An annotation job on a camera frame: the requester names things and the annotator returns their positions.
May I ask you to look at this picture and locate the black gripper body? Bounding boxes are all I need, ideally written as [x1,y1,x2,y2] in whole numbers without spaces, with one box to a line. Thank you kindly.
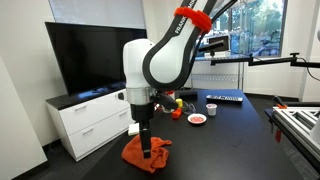
[129,102,156,123]

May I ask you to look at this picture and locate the orange towel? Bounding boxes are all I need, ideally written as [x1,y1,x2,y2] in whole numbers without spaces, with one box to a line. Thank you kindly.
[121,134,173,174]

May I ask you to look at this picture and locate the white cup red inside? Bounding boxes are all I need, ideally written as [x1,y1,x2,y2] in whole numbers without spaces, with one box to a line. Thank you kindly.
[162,89,177,114]

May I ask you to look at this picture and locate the orange block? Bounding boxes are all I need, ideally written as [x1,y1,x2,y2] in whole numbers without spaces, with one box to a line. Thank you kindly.
[171,108,183,120]

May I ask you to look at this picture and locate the black box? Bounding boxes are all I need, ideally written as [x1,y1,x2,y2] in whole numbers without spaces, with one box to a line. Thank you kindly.
[174,88,198,100]

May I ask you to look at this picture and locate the clear safety glasses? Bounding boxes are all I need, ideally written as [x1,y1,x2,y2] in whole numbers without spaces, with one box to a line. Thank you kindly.
[181,101,198,115]

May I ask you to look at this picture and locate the white drawer cabinet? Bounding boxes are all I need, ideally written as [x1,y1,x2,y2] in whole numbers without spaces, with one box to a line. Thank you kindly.
[45,87,135,163]

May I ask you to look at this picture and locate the small white red plate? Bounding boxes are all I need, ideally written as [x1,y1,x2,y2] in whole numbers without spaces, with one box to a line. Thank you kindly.
[187,113,208,125]

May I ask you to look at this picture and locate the white coffee pod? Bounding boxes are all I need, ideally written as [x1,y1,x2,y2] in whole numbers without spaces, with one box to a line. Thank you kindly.
[205,103,218,116]

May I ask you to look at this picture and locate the black television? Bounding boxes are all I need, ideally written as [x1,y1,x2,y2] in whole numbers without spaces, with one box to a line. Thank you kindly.
[44,21,148,97]

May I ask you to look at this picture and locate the black remote control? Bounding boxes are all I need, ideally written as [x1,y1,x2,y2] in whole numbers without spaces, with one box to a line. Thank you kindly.
[205,94,244,104]

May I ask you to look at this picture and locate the white board panel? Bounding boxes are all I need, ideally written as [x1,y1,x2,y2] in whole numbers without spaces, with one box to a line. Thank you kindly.
[0,54,48,180]

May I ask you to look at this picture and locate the black orange clamp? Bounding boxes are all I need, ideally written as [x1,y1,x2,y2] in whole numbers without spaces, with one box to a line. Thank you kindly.
[272,94,288,110]

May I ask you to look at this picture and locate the window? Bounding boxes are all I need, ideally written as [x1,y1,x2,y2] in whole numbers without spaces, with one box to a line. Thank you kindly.
[196,0,288,58]

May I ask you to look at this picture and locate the white wire shelf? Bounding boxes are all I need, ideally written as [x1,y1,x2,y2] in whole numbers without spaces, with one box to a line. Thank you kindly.
[191,54,243,91]

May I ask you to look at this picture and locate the black boom camera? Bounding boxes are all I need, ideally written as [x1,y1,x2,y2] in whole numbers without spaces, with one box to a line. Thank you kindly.
[198,34,231,54]

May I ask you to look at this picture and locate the red frame tag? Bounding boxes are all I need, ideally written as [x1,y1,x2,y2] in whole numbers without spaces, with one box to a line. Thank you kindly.
[274,129,283,144]

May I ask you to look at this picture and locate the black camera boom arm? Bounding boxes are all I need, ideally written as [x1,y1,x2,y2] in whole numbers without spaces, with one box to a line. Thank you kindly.
[210,52,320,69]

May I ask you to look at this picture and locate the aluminium frame rail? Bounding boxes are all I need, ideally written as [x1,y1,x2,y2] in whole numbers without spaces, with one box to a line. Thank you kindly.
[271,105,320,163]

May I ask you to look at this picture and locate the black camera cable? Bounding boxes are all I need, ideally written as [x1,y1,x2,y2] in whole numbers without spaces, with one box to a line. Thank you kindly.
[296,57,320,83]

